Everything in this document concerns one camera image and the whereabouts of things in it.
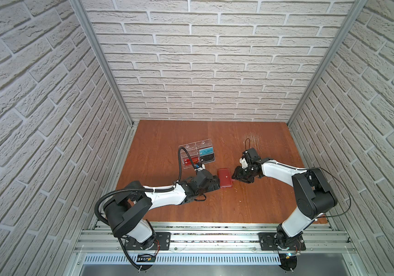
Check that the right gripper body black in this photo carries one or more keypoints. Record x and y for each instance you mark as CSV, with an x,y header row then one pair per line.
x,y
244,175

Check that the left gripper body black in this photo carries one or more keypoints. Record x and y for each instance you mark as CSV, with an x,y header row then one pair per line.
x,y
212,186

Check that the red leather card holder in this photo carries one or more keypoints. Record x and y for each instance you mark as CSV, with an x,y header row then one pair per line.
x,y
224,176

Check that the clear acrylic card organizer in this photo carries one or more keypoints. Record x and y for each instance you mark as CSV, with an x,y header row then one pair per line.
x,y
192,149

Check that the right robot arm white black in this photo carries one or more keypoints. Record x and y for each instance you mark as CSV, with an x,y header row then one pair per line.
x,y
313,194

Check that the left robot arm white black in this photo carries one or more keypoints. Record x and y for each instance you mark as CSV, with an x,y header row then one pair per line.
x,y
124,210

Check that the red card in organizer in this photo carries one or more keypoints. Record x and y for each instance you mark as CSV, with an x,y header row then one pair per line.
x,y
187,162

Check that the black VIP card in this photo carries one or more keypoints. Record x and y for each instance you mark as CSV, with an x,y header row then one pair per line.
x,y
207,158

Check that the teal VIP card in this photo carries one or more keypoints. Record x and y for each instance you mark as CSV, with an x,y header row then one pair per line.
x,y
206,151

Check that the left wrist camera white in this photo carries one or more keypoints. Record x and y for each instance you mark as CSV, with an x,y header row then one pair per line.
x,y
199,167

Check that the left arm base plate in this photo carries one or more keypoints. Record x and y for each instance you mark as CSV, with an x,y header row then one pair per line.
x,y
159,239

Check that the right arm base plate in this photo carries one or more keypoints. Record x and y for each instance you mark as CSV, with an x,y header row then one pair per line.
x,y
273,241

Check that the aluminium rail frame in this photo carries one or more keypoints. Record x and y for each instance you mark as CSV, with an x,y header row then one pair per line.
x,y
222,244

